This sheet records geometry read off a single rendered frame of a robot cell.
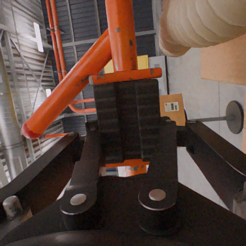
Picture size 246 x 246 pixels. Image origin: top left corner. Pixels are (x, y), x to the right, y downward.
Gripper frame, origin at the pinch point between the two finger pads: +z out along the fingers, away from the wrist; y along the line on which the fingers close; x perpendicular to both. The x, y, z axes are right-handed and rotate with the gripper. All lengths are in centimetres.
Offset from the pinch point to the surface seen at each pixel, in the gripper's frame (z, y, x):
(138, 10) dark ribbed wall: 1077, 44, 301
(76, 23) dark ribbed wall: 1081, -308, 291
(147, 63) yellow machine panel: 727, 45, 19
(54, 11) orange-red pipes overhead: 780, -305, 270
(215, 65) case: 11.8, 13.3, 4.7
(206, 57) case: 16.0, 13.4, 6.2
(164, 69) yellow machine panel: 729, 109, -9
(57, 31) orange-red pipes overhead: 773, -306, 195
